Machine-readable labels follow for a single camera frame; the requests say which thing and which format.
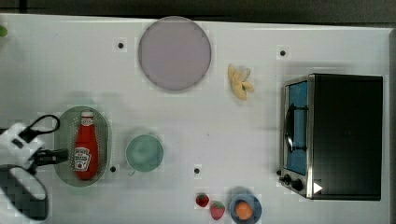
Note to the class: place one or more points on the orange ball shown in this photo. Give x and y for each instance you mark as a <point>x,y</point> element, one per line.
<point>243,210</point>

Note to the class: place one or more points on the black toaster oven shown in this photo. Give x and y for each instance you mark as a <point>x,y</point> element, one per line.
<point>332,137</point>

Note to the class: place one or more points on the blue bowl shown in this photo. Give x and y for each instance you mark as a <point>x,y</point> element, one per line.
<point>240,194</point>

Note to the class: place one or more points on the green mug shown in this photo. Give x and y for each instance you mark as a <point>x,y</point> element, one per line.
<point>144,153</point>

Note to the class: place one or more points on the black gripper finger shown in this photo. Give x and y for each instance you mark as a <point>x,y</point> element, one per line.
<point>47,157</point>

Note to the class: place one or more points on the green object at edge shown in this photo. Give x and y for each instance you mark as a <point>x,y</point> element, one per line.
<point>3,31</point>

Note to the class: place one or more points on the large red strawberry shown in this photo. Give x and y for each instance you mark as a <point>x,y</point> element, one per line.
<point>217,210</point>

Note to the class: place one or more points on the red felt ketchup bottle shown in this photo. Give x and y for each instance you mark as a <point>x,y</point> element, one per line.
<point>86,151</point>

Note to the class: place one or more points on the small red strawberry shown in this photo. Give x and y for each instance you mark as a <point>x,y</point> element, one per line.
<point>202,200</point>

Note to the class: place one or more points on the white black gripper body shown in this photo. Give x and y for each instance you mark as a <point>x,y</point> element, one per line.
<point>16,151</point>

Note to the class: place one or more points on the yellow banana peel toy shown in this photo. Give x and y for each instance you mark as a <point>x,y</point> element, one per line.
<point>239,82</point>

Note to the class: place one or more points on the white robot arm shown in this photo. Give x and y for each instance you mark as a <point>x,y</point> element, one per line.
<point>24,198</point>

